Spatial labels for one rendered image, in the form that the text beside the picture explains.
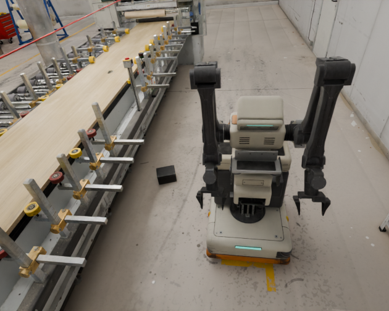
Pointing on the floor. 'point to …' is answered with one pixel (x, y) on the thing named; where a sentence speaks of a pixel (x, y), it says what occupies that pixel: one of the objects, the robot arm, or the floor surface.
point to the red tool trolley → (2, 27)
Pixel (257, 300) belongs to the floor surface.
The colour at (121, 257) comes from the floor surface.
